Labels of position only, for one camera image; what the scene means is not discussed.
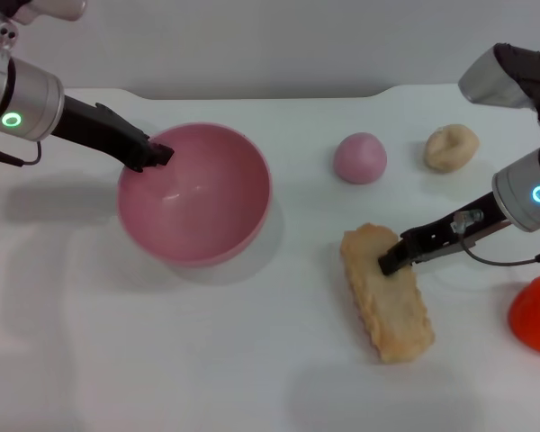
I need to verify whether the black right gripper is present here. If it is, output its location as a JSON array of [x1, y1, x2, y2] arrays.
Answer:
[[377, 192, 509, 277]]

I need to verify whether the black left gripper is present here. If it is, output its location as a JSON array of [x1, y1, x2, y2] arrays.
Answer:
[[51, 96, 176, 174]]

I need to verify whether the orange striped bread loaf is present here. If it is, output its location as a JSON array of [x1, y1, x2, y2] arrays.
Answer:
[[339, 222, 436, 364]]

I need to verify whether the pink bowl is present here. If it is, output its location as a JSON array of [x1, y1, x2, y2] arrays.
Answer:
[[116, 121, 272, 269]]

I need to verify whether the pink round bun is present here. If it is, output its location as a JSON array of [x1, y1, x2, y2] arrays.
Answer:
[[332, 131, 388, 185]]

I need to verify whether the cream folded bun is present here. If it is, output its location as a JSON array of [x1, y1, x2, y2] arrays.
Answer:
[[423, 124, 481, 173]]

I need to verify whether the red bun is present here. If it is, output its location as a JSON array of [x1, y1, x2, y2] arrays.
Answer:
[[508, 274, 540, 359]]

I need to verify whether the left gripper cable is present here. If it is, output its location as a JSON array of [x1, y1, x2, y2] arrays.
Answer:
[[0, 141, 43, 168]]

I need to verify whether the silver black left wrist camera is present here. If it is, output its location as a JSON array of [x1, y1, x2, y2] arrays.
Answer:
[[0, 0, 87, 27]]

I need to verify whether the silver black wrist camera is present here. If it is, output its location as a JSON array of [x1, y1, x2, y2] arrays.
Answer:
[[0, 0, 87, 27], [457, 43, 540, 125]]

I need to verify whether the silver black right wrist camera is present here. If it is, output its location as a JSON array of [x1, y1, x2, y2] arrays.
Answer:
[[457, 43, 540, 125]]

